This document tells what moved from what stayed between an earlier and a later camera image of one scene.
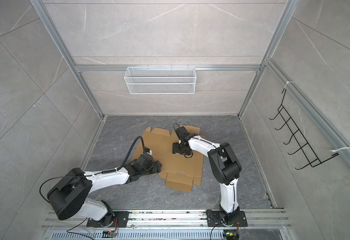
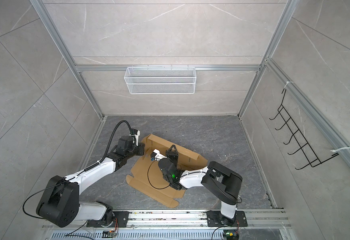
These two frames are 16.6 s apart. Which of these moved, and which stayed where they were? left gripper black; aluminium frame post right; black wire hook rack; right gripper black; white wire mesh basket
Moved: left gripper black; right gripper black
Stayed: aluminium frame post right; black wire hook rack; white wire mesh basket
